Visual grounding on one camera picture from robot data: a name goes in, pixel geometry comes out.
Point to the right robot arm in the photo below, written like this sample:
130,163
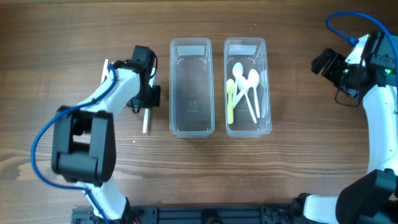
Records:
368,74

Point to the right clear plastic container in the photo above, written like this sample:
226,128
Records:
252,53

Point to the clear plastic container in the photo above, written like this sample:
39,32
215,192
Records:
191,88
252,53

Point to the white spoon crossing yellow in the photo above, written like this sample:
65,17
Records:
243,90

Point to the left clear plastic container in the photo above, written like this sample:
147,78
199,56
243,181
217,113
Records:
191,88

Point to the white fork tines down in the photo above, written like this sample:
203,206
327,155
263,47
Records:
104,74

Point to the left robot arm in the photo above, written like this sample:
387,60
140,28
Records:
84,148

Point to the yellow plastic spoon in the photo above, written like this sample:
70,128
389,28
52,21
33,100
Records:
230,89

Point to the white plastic fork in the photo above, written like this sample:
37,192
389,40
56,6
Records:
147,110

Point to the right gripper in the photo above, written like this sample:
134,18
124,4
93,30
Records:
336,61

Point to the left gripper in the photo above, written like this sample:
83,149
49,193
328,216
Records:
154,99

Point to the white spoon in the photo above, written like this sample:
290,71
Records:
243,81
253,78
237,72

